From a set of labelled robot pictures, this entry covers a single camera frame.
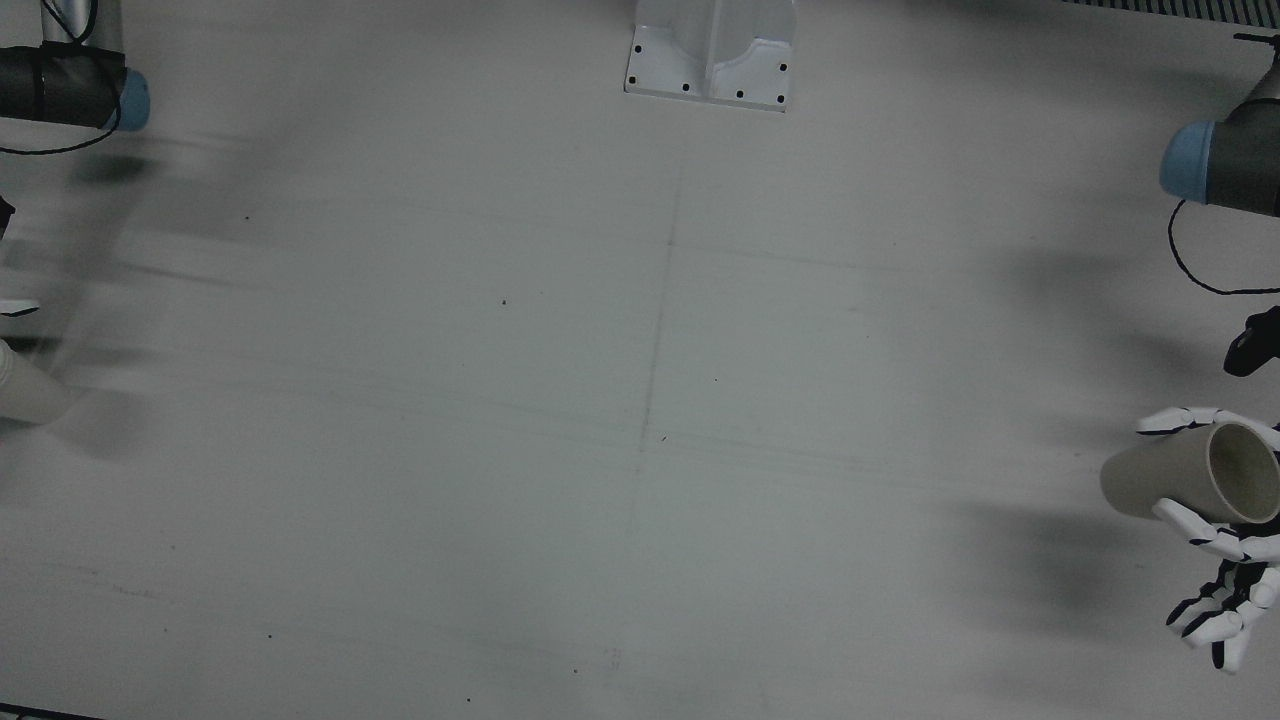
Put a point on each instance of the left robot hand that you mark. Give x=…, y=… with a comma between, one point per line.
x=1225, y=625

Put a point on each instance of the beige paper cup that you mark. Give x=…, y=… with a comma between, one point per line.
x=30, y=390
x=1160, y=475

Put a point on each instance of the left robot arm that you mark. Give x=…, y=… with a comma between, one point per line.
x=1240, y=160

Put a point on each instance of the grey ribbed panel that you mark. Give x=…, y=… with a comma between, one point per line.
x=1170, y=10

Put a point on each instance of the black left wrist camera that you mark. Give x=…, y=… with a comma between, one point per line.
x=1255, y=345

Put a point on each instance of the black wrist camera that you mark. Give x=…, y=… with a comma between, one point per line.
x=5, y=215
x=1255, y=345

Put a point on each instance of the white arm mount base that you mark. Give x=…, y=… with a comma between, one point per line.
x=710, y=60

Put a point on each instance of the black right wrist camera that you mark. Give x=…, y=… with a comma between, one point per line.
x=5, y=215

